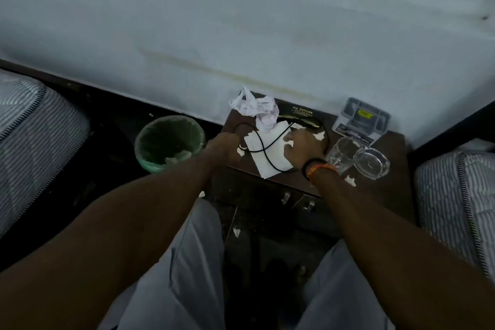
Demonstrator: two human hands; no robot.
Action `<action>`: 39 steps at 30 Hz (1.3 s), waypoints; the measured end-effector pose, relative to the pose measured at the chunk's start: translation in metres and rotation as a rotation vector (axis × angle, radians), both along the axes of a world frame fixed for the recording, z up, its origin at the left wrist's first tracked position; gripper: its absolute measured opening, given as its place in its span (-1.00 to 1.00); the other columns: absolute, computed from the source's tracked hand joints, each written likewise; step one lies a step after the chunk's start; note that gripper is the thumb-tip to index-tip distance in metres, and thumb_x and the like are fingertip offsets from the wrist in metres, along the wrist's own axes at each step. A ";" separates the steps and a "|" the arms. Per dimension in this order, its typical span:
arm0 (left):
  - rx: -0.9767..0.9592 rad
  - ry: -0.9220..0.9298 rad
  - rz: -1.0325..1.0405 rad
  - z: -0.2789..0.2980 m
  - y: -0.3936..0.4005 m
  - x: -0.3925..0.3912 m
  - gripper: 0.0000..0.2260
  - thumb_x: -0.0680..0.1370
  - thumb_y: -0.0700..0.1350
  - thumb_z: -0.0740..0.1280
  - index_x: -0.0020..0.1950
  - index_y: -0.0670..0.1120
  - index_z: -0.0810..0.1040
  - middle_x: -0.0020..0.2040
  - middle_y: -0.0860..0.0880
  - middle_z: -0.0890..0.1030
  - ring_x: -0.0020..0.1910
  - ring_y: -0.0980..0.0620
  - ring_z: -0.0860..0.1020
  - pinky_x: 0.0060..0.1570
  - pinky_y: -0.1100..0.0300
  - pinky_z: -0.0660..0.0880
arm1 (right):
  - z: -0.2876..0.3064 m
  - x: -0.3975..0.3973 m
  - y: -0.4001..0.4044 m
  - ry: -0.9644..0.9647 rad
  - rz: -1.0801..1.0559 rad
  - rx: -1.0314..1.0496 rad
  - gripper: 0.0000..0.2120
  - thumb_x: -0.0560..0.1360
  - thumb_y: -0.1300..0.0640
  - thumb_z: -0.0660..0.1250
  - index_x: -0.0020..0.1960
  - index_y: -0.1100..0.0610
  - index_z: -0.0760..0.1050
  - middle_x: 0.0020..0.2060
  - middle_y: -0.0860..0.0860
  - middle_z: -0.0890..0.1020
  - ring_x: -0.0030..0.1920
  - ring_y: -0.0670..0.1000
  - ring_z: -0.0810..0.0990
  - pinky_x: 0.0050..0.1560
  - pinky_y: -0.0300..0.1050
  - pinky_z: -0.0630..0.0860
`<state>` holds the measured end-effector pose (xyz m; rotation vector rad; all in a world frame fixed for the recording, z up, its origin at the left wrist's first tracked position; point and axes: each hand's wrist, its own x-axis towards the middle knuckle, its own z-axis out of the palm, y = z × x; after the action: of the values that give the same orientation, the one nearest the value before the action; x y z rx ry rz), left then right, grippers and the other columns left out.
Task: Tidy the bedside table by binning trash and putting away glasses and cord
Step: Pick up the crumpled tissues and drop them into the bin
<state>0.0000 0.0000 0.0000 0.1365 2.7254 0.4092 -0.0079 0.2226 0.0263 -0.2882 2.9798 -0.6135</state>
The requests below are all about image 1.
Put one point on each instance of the person's right hand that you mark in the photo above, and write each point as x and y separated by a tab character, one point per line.
305	146

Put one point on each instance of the person's left hand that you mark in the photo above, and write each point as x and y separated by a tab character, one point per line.
226	148

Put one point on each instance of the white paper sheet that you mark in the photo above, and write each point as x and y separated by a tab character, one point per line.
276	152

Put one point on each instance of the black eyeglasses case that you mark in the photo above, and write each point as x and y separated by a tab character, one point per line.
305	111

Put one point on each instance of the clear drinking glass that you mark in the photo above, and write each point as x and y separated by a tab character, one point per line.
342	155

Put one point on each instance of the large white paper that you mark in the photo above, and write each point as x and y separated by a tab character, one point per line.
255	107

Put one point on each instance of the grey plastic organizer box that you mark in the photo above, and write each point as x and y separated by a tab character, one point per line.
363	119

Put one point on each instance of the clear glass ashtray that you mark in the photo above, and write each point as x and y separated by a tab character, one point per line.
373	163

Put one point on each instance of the person's left forearm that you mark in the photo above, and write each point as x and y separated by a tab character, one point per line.
116	244

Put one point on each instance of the person's right forearm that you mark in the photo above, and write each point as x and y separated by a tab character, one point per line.
386	264

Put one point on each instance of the brown bedside table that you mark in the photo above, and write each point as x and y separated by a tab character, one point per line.
381	202

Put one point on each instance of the person's grey trousers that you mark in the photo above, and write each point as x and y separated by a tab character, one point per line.
193	271

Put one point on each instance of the black wristband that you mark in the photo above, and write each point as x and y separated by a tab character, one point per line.
309	163

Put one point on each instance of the small crumpled white tissue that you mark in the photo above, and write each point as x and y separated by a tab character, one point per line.
178	156

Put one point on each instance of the trash bin with green liner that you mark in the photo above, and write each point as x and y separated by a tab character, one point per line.
162	140

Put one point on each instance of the thin wooden stick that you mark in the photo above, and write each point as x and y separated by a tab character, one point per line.
231	225

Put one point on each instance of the striped mattress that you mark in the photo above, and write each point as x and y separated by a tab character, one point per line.
38	140
456	202

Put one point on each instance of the dark wooden bed frame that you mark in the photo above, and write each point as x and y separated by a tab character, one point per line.
456	128
38	76

